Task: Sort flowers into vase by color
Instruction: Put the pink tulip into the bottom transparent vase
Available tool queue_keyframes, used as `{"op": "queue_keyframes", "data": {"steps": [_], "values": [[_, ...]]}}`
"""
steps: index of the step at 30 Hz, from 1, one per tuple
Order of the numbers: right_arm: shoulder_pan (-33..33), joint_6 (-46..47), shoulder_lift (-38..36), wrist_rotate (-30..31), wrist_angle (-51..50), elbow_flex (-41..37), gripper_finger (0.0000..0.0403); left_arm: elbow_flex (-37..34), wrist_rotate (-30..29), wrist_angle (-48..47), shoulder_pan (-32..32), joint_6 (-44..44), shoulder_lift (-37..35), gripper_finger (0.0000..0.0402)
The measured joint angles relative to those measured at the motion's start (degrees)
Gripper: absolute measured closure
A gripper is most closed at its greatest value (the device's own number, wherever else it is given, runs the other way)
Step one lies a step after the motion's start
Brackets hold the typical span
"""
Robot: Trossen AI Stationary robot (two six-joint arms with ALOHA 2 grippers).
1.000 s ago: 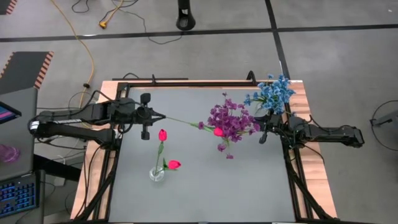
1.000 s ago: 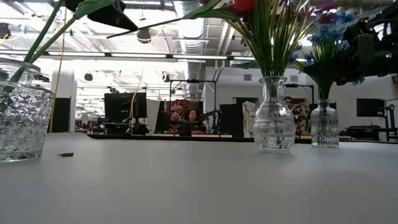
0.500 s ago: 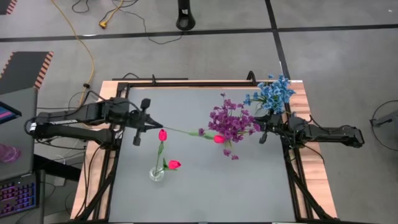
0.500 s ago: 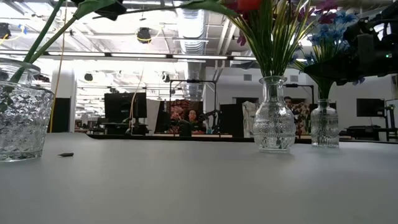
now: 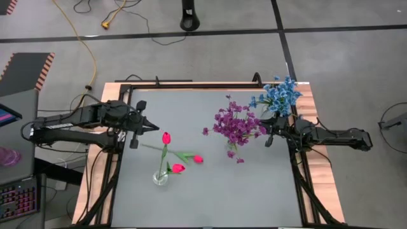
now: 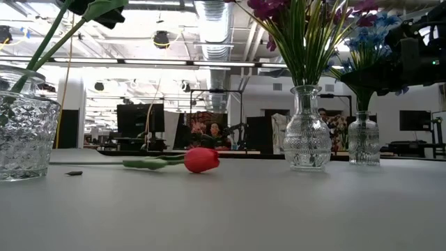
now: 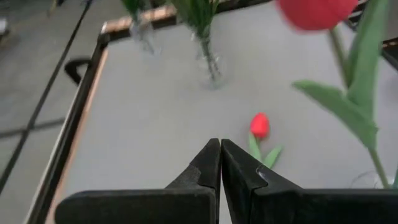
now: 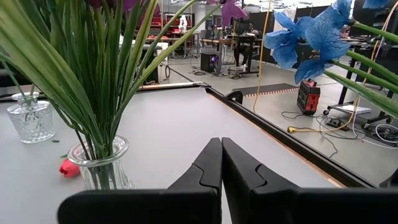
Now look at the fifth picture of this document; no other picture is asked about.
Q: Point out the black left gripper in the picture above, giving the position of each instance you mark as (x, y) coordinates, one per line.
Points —
(135, 122)

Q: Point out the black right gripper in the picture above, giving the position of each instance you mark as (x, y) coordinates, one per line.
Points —
(280, 127)

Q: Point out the red tulips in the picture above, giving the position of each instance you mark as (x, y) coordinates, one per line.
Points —
(166, 138)

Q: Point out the blue artificial flower bunch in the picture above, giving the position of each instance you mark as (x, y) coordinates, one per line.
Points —
(286, 92)
(267, 98)

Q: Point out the purple artificial flower bunch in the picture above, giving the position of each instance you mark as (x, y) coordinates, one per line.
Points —
(229, 133)
(238, 111)

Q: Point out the short red artificial tulip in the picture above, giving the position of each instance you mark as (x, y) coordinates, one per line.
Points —
(178, 168)

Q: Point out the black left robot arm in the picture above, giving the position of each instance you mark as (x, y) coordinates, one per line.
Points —
(63, 119)

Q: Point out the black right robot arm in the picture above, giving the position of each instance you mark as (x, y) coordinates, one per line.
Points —
(334, 135)

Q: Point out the slim patterned glass vase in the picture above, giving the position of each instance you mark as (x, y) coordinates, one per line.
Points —
(264, 109)

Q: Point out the bulbous patterned glass vase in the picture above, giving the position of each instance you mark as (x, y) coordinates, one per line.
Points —
(229, 146)

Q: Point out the wide cut-glass vase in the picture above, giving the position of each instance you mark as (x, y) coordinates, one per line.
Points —
(155, 182)

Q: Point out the black floor stand base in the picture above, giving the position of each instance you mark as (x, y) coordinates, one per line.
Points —
(189, 17)

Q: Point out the grey metal stand base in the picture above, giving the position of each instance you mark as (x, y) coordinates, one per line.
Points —
(395, 122)

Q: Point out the grey desk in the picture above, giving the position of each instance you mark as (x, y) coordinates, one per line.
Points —
(19, 143)

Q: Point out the black mat with striped edge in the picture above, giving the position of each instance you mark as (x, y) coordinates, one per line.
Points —
(22, 73)
(6, 5)

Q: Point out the laptop screen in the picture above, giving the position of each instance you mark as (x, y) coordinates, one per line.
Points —
(8, 115)

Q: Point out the pink translucent object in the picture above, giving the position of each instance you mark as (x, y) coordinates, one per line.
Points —
(9, 157)

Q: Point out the backlit keyboard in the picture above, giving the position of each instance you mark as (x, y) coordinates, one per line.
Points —
(17, 200)

